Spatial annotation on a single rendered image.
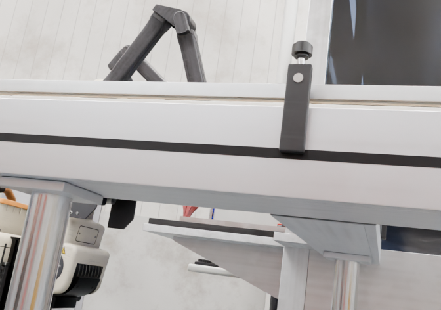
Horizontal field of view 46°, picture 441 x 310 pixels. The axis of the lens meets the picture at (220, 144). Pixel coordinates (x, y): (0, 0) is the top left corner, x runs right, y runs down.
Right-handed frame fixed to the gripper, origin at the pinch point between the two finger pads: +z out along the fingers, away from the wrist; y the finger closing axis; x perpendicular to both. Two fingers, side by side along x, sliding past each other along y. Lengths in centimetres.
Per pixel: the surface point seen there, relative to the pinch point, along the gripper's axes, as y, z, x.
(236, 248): 18.1, 3.9, -2.8
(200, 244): 7.6, 5.8, -2.5
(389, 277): 58, 0, -14
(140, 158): 30, 0, -95
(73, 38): -343, -188, 349
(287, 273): 35.0, 6.3, -13.2
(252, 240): 23.9, 0.8, -11.5
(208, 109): 35, -6, -96
